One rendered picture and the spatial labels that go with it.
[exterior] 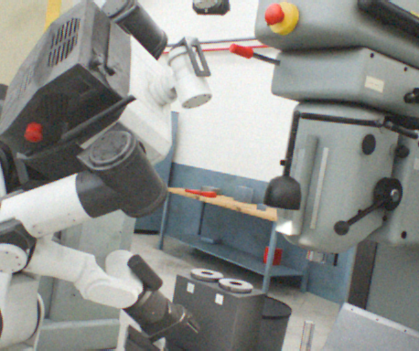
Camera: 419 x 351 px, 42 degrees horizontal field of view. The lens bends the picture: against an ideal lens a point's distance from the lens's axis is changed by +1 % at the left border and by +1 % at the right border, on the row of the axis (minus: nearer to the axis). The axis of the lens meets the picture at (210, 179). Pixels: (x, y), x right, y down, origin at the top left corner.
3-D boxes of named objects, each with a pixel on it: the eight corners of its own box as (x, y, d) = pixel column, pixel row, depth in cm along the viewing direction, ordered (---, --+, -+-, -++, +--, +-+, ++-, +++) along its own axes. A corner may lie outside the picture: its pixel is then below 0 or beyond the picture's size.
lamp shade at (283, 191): (256, 203, 103) (262, 171, 102) (270, 203, 109) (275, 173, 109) (292, 210, 99) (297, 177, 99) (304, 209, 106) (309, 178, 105)
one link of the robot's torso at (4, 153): (-38, 151, 127) (-5, 130, 122) (8, 155, 139) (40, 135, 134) (-25, 203, 124) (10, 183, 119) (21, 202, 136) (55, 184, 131)
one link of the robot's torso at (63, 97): (-46, 166, 101) (95, 78, 86) (-10, 49, 122) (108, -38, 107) (72, 232, 121) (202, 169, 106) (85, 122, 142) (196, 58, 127)
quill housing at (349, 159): (330, 259, 108) (359, 100, 106) (259, 236, 123) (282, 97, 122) (384, 259, 120) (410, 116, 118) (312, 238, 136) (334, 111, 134)
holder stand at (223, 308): (227, 371, 134) (240, 292, 133) (165, 340, 148) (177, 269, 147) (254, 361, 144) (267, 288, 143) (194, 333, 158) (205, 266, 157)
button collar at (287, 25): (289, 31, 101) (295, -1, 101) (266, 33, 106) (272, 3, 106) (295, 34, 103) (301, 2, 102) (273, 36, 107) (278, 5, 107)
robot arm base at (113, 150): (79, 181, 89) (140, 148, 89) (68, 138, 98) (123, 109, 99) (121, 232, 100) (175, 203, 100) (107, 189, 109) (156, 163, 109)
